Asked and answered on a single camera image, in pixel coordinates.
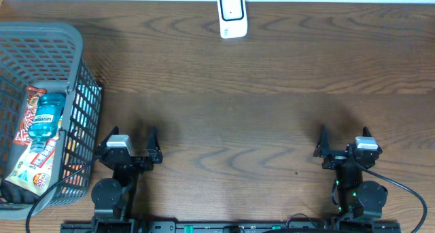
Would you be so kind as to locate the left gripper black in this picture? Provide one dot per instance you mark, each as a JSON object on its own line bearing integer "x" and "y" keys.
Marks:
{"x": 153, "y": 149}

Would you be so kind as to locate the white barcode scanner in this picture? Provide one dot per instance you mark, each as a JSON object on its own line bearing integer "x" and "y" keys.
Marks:
{"x": 232, "y": 18}

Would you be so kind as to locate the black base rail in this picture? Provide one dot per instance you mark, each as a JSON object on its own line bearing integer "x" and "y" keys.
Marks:
{"x": 247, "y": 227}

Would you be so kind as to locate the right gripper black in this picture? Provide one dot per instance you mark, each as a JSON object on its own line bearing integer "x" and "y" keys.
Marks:
{"x": 323, "y": 149}

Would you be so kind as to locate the yellow snack bag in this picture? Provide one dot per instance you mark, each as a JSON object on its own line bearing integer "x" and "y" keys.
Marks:
{"x": 28, "y": 173}

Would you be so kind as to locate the red Top snack bar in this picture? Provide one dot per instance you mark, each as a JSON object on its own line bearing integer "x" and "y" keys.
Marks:
{"x": 28, "y": 114}

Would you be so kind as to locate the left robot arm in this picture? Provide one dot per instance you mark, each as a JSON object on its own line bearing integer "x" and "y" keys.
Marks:
{"x": 113, "y": 197}

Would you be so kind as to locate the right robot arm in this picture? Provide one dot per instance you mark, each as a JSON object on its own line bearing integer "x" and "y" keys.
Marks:
{"x": 358, "y": 199}

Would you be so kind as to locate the grey plastic shopping basket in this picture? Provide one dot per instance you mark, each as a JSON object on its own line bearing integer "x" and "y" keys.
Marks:
{"x": 48, "y": 55}

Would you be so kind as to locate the blue mouthwash bottle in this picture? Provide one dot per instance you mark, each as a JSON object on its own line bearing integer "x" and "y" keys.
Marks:
{"x": 45, "y": 124}

